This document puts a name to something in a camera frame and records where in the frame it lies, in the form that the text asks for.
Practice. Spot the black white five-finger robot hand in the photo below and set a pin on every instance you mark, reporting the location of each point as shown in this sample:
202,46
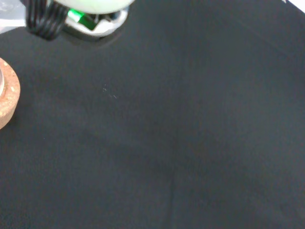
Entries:
95,6

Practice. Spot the black bench cloth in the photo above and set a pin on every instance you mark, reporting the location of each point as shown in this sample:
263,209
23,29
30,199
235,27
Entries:
166,131

